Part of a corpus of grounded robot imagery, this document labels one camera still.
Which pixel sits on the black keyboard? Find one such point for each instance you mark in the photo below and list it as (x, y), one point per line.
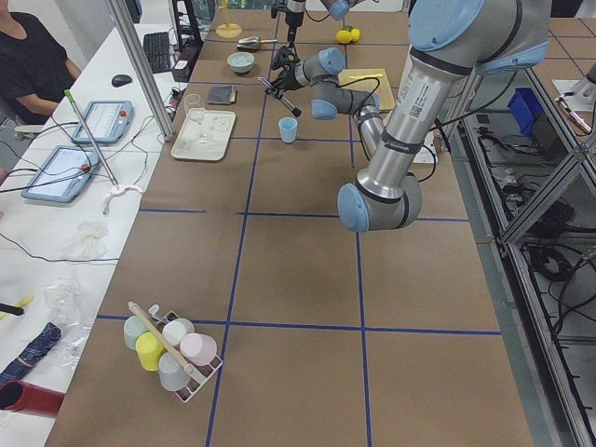
(156, 47)

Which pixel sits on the red cylinder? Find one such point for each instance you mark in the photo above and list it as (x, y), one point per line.
(26, 398)

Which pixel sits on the mint green cup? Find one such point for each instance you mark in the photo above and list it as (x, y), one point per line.
(133, 329)

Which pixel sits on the yellow cup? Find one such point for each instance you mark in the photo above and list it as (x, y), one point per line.
(149, 351)

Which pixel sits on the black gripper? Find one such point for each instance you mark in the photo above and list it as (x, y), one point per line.
(288, 77)

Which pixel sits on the person in black shirt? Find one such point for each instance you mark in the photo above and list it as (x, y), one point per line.
(35, 67)

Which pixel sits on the near blue teach pendant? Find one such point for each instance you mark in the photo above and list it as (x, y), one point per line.
(63, 176)

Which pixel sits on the steel muddler black tip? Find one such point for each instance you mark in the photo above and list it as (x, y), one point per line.
(276, 93)

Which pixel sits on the light blue paper cup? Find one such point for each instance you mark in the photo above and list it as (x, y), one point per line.
(287, 127)

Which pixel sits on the white cup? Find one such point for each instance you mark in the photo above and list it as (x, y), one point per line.
(175, 330)

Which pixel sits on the steel ice scoop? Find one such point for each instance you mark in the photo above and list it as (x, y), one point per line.
(253, 43)

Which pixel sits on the green bowl of ice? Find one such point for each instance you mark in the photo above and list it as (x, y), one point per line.
(240, 62)

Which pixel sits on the wooden cup tree stand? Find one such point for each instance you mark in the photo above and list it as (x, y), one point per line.
(228, 29)

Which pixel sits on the far blue teach pendant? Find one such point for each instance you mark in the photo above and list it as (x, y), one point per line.
(108, 120)

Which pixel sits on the yellow plastic knife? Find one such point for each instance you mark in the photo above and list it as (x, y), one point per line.
(365, 76)

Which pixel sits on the clear wine glass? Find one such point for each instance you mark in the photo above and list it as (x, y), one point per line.
(195, 111)

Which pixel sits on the aluminium frame post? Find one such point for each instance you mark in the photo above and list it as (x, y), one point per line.
(133, 46)

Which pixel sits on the wooden cutting board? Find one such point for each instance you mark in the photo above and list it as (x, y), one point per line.
(379, 86)

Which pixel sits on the blue storage bin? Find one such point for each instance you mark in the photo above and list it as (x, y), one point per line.
(526, 109)

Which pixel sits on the white cup rack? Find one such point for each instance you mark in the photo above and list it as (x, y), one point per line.
(198, 375)

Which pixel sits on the yellow lemon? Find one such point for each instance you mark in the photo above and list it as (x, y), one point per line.
(354, 35)
(343, 37)

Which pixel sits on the pale grey cup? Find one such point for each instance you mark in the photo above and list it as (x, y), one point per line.
(171, 374)

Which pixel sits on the white bear tray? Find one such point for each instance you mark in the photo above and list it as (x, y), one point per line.
(219, 126)

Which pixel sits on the pink cup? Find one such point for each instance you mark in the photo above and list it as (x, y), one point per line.
(198, 348)

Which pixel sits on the blue teach pendant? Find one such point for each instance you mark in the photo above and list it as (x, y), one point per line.
(63, 176)
(108, 120)

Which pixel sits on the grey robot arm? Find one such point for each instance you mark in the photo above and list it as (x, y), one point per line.
(329, 98)
(449, 41)

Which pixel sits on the grey folded cloth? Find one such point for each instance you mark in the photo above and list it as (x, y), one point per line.
(222, 95)

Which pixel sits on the folded dark blue umbrella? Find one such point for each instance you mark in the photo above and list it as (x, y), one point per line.
(32, 354)

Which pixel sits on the black computer mouse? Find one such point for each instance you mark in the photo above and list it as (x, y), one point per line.
(120, 80)

